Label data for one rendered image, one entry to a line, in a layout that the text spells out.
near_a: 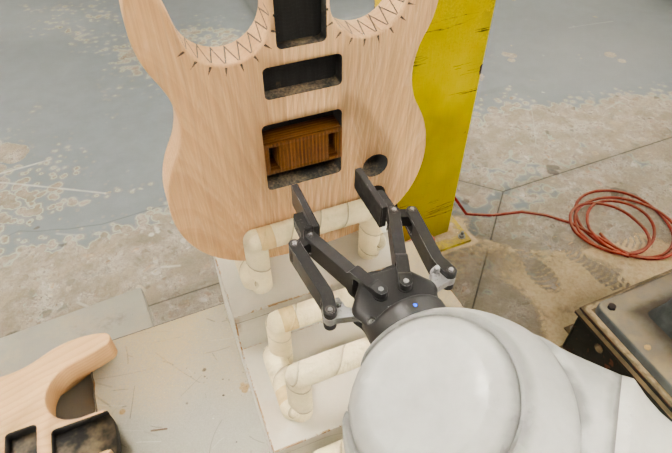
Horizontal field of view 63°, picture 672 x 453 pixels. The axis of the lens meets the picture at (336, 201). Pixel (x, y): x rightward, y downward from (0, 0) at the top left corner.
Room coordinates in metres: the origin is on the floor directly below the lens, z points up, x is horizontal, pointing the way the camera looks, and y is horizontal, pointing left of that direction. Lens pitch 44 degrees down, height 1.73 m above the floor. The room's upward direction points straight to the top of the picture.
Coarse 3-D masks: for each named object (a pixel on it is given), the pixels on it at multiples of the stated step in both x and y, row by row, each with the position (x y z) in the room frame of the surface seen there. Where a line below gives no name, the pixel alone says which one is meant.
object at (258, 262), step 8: (248, 256) 0.47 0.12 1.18; (256, 256) 0.47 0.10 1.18; (264, 256) 0.47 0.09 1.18; (248, 264) 0.47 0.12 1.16; (256, 264) 0.47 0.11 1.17; (264, 264) 0.47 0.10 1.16; (248, 272) 0.47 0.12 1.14; (256, 272) 0.47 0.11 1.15; (264, 272) 0.47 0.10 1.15; (256, 280) 0.47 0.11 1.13; (264, 280) 0.47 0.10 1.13; (264, 288) 0.47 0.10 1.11
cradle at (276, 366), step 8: (264, 352) 0.40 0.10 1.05; (264, 360) 0.39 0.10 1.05; (272, 360) 0.39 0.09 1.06; (280, 360) 0.39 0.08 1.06; (272, 368) 0.38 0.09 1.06; (280, 368) 0.37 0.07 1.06; (272, 376) 0.37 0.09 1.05; (280, 376) 0.36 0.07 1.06; (272, 384) 0.36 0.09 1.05; (280, 384) 0.35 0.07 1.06; (280, 392) 0.34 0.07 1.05; (280, 400) 0.33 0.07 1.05; (280, 408) 0.33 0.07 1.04; (288, 408) 0.32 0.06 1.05; (288, 416) 0.31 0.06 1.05; (296, 416) 0.31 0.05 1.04
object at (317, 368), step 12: (336, 348) 0.36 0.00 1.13; (348, 348) 0.36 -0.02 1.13; (360, 348) 0.36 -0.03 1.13; (300, 360) 0.35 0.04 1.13; (312, 360) 0.34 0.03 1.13; (324, 360) 0.34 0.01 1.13; (336, 360) 0.34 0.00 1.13; (348, 360) 0.35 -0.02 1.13; (360, 360) 0.35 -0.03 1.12; (288, 372) 0.33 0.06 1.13; (300, 372) 0.33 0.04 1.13; (312, 372) 0.33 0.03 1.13; (324, 372) 0.33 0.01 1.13; (336, 372) 0.33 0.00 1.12; (288, 384) 0.32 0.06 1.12; (300, 384) 0.32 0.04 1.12; (312, 384) 0.32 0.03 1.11
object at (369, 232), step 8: (360, 224) 0.54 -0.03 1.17; (368, 224) 0.53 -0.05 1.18; (376, 224) 0.53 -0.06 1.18; (360, 232) 0.54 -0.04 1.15; (368, 232) 0.53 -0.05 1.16; (376, 232) 0.53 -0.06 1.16; (360, 240) 0.54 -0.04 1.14; (368, 240) 0.53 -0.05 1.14; (376, 240) 0.53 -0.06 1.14; (360, 248) 0.53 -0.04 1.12; (368, 248) 0.53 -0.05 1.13; (376, 248) 0.53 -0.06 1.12; (360, 256) 0.53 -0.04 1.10; (368, 256) 0.53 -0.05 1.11; (376, 256) 0.53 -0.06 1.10
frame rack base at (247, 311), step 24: (336, 240) 0.57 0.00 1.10; (216, 264) 0.53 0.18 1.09; (288, 264) 0.52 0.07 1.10; (360, 264) 0.52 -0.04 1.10; (384, 264) 0.52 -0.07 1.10; (240, 288) 0.47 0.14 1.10; (288, 288) 0.47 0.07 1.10; (336, 288) 0.48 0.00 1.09; (240, 312) 0.43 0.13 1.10; (264, 312) 0.44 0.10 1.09; (240, 336) 0.43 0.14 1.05; (264, 336) 0.44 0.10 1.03
